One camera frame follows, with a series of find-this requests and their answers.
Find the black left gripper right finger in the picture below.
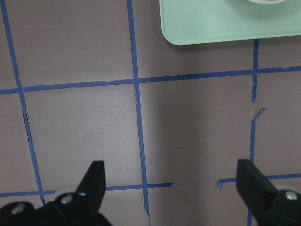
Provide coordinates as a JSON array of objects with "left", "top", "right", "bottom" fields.
[{"left": 236, "top": 159, "right": 277, "bottom": 219}]

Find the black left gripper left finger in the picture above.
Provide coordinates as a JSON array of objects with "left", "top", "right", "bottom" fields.
[{"left": 75, "top": 160, "right": 106, "bottom": 212}]

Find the white round plate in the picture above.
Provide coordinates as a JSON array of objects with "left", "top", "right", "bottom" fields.
[{"left": 247, "top": 0, "right": 287, "bottom": 5}]

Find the mint green tray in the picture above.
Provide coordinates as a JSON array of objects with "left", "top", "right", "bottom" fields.
[{"left": 159, "top": 0, "right": 301, "bottom": 46}]

